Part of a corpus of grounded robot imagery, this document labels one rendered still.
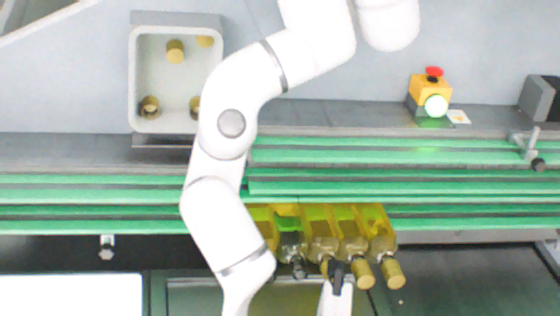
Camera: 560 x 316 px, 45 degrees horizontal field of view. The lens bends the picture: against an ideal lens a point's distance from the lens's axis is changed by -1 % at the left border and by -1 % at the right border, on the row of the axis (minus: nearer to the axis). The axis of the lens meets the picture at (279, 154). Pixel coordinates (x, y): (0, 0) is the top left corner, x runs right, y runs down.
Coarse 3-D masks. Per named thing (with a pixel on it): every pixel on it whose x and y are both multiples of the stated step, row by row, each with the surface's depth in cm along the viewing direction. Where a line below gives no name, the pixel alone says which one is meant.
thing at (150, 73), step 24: (144, 48) 134; (192, 48) 136; (216, 48) 129; (144, 72) 137; (168, 72) 138; (192, 72) 139; (144, 96) 140; (168, 96) 141; (192, 96) 142; (144, 120) 138; (168, 120) 139; (192, 120) 140
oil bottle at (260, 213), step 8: (248, 208) 134; (256, 208) 134; (264, 208) 134; (256, 216) 132; (264, 216) 132; (256, 224) 130; (264, 224) 130; (272, 224) 130; (264, 232) 128; (272, 232) 128; (264, 240) 126; (272, 240) 126; (272, 248) 125
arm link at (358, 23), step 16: (352, 0) 101; (368, 0) 98; (384, 0) 97; (400, 0) 98; (416, 0) 100; (352, 16) 107; (368, 16) 100; (384, 16) 99; (400, 16) 99; (416, 16) 101; (368, 32) 102; (384, 32) 100; (400, 32) 100; (416, 32) 102; (384, 48) 103; (400, 48) 103
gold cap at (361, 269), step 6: (354, 264) 125; (360, 264) 125; (366, 264) 125; (354, 270) 125; (360, 270) 124; (366, 270) 123; (354, 276) 124; (360, 276) 123; (366, 276) 122; (372, 276) 123; (360, 282) 123; (366, 282) 123; (372, 282) 123; (366, 288) 124
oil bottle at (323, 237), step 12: (300, 204) 137; (312, 204) 137; (324, 204) 137; (312, 216) 133; (324, 216) 134; (312, 228) 130; (324, 228) 131; (312, 240) 128; (324, 240) 128; (336, 240) 128; (312, 252) 128; (336, 252) 128
